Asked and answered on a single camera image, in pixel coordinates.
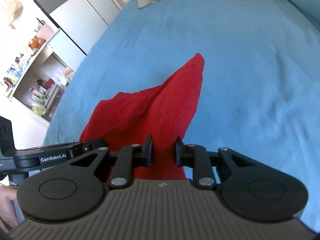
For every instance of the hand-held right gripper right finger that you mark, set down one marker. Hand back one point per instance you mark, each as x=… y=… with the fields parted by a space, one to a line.
x=178 y=153

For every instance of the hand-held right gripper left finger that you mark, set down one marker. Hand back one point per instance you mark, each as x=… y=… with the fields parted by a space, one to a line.
x=149 y=151

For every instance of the red knit sweater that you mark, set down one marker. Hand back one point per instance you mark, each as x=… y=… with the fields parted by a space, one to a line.
x=160 y=110

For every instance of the person's left hand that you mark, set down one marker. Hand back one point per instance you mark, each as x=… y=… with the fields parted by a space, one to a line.
x=7 y=205

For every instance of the red box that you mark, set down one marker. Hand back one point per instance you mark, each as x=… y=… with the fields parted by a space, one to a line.
x=50 y=83

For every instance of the white shelf unit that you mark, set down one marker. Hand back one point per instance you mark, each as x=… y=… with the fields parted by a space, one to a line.
x=30 y=72

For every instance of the bed with blue sheet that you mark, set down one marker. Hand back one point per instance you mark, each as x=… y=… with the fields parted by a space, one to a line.
x=250 y=80

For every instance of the orange bear-shaped jar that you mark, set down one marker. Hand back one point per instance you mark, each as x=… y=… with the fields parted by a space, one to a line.
x=36 y=42

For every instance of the pink container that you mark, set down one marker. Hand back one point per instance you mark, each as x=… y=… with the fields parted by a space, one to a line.
x=46 y=33

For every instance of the beige tote bag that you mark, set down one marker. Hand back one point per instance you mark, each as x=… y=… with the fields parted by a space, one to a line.
x=10 y=7

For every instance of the white and grey wardrobe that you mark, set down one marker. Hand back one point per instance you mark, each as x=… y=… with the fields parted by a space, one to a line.
x=80 y=12

